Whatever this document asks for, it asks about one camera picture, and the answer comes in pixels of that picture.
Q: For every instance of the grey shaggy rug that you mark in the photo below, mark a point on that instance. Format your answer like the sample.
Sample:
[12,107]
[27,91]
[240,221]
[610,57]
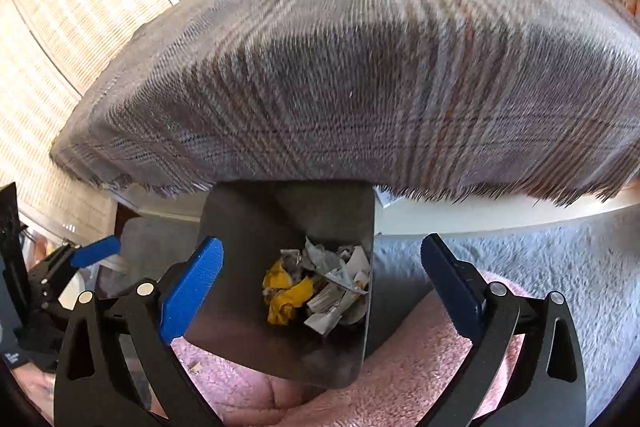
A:
[550,267]

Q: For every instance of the yellow wrapper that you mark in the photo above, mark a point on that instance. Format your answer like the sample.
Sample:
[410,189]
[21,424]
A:
[287,294]

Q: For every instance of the black trash bin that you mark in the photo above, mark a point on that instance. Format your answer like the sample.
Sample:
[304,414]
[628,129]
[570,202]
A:
[240,227]

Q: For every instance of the small white tag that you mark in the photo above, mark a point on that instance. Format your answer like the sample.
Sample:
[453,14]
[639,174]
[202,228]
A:
[195,367]

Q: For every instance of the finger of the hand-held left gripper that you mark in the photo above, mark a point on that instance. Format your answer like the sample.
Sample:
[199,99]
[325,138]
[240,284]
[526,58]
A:
[95,252]

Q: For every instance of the cream woven window blind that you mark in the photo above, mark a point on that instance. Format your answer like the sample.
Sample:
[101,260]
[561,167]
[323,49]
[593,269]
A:
[75,7]

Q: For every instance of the grey paper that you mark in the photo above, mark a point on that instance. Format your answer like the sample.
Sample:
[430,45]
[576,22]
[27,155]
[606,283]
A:
[320,257]

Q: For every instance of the white paper scrap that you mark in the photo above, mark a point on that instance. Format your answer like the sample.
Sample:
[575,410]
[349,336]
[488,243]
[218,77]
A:
[357,264]

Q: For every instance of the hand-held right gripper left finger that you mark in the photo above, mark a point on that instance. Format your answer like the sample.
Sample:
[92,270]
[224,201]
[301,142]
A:
[192,287]

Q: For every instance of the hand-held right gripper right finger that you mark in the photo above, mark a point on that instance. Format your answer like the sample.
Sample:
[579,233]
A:
[452,287]

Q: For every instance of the grey plaid blanket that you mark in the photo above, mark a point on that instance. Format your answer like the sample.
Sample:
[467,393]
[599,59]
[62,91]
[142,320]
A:
[350,67]

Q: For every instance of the white printed wrapper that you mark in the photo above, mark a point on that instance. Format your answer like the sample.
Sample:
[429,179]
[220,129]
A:
[330,307]

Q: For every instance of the pink fluffy rug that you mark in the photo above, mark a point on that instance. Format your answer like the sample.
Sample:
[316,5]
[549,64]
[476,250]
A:
[400,382]

